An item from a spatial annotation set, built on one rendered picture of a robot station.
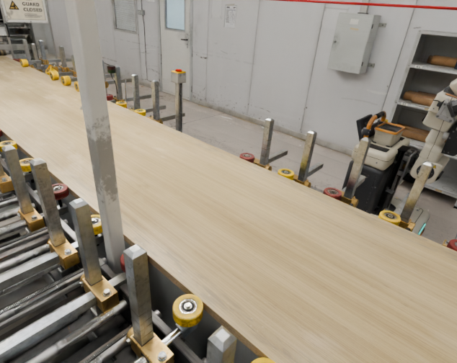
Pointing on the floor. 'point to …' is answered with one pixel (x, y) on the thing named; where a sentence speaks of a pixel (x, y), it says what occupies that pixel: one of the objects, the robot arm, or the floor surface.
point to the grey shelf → (452, 189)
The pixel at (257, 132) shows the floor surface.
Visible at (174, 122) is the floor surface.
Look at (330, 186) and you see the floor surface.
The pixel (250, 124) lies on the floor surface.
